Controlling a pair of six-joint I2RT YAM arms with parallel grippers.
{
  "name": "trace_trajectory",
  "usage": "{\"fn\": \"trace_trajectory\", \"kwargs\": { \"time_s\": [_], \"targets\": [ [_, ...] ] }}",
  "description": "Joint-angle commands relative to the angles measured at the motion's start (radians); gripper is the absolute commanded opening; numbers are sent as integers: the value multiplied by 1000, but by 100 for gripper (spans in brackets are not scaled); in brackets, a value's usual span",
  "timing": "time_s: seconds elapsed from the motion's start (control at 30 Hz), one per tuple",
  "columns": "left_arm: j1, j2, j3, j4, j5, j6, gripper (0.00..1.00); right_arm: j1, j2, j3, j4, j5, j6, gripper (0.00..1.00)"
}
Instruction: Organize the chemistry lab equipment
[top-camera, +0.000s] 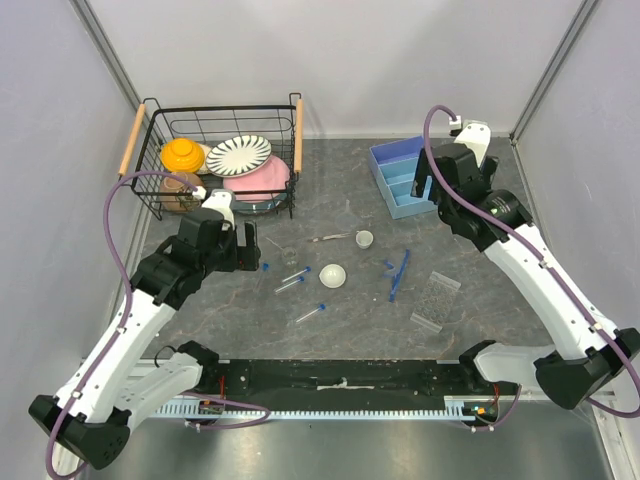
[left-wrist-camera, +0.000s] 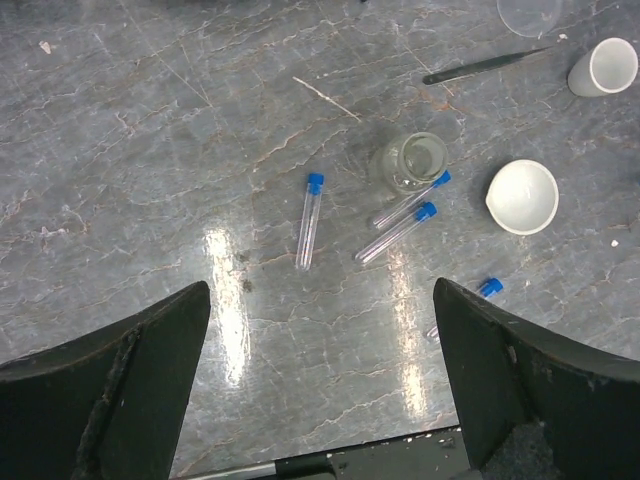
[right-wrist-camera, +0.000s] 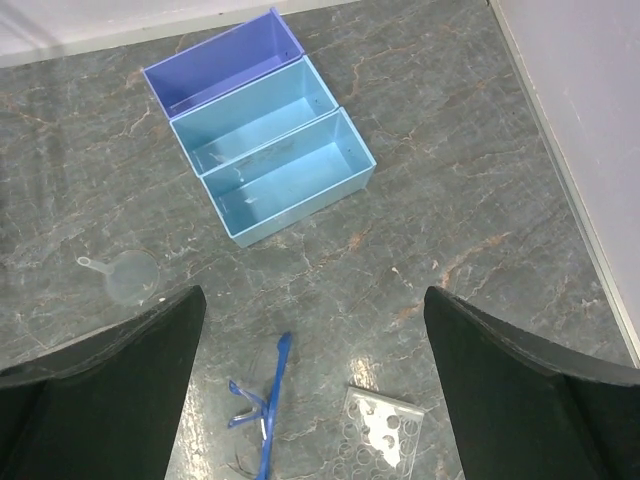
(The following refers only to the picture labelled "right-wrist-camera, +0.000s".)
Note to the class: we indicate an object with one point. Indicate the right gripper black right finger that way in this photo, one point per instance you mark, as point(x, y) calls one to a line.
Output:
point(523, 407)

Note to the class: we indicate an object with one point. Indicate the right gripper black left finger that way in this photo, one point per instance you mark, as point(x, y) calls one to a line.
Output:
point(106, 406)

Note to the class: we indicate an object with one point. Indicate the clear plastic funnel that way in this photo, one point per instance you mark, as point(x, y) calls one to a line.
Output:
point(130, 279)

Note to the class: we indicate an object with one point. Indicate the clear acrylic tube rack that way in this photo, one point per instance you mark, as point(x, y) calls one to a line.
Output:
point(377, 437)

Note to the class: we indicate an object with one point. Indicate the light blue front bin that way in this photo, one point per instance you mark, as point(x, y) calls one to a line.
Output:
point(290, 178)

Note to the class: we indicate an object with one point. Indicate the light blue bin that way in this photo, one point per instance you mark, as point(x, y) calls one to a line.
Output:
point(242, 121)
point(290, 178)

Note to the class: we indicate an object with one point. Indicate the light blue middle bin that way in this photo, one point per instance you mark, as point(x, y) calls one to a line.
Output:
point(242, 121)

